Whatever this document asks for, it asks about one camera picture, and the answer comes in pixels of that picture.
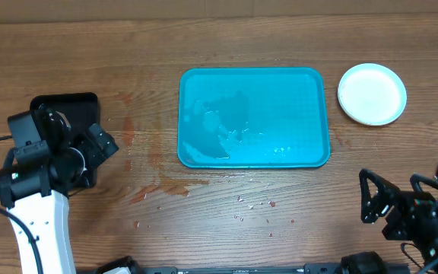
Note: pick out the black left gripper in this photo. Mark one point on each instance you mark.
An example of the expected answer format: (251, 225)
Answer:
(93, 151)

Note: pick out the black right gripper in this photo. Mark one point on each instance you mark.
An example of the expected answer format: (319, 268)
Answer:
(417, 209)

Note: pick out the light blue plate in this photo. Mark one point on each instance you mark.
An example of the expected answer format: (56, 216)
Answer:
(372, 94)

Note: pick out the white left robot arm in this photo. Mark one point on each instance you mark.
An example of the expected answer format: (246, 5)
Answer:
(39, 216)

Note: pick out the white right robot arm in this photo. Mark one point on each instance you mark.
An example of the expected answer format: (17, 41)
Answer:
(429, 252)

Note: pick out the black rectangular water tray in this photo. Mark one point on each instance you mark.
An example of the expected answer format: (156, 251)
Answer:
(82, 110)

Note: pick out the teal plastic serving tray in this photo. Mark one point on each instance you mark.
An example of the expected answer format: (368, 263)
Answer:
(258, 118)

